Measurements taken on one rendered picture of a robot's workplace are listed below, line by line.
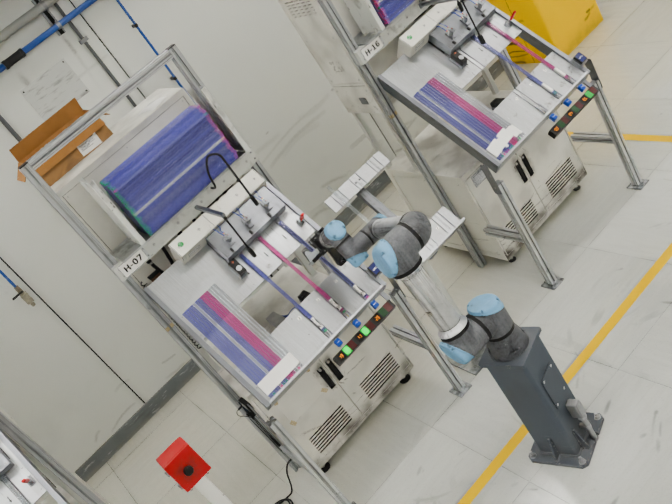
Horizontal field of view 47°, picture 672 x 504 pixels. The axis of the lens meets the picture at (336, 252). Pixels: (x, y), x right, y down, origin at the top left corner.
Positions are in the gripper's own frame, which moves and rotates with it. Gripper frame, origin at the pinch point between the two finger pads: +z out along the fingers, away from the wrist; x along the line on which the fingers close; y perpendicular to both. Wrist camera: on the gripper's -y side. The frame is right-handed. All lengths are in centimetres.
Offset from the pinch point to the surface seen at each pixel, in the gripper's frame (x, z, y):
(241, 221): 12.2, 9.5, 33.8
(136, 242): 49, 9, 56
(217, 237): 24.2, 10.0, 35.7
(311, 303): 17.2, 4.0, -11.1
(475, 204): -85, 40, -35
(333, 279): 3.4, 4.2, -10.6
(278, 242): 6.9, 11.3, 16.8
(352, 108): -85, 61, 44
